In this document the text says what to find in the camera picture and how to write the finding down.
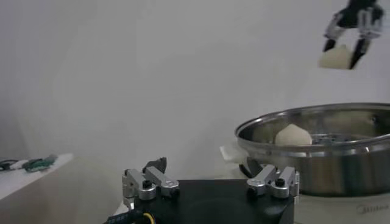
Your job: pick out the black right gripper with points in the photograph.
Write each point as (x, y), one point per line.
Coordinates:
(353, 15)

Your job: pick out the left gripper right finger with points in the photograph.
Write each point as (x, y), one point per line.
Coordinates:
(269, 181)

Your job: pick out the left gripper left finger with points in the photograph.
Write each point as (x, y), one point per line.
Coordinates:
(158, 179)

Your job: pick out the white steamed baozi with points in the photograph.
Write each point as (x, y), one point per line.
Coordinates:
(335, 58)
(293, 136)

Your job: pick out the stainless steel steamer basket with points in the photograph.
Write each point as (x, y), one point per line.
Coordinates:
(335, 170)

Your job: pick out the white side table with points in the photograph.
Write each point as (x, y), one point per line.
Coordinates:
(18, 182)

